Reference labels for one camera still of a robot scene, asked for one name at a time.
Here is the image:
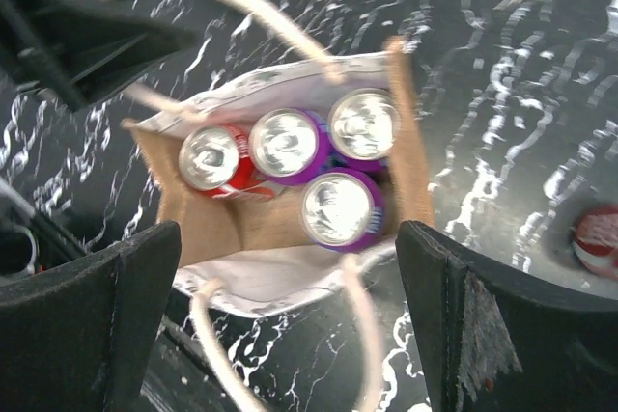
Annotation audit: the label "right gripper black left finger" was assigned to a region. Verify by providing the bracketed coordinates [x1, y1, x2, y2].
[1, 221, 182, 411]

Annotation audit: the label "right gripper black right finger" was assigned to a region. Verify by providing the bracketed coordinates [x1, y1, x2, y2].
[395, 221, 617, 411]

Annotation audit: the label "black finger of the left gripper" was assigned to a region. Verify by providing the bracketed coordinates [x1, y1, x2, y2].
[1, 0, 197, 111]

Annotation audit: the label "red cola can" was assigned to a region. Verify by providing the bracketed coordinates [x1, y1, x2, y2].
[178, 124, 283, 201]
[573, 204, 617, 280]

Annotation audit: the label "burlap canvas bag rope handles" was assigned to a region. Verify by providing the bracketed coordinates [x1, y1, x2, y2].
[125, 0, 434, 411]

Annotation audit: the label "purple soda can rear right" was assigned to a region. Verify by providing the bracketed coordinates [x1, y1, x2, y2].
[300, 168, 385, 253]

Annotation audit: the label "purple soda can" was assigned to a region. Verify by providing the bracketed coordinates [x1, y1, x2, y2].
[248, 108, 332, 186]
[300, 168, 385, 253]
[327, 89, 401, 173]

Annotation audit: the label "purple soda can rear left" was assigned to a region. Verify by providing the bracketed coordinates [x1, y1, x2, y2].
[327, 89, 401, 173]

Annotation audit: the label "purple soda can middle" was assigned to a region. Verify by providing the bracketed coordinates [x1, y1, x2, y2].
[248, 108, 332, 186]

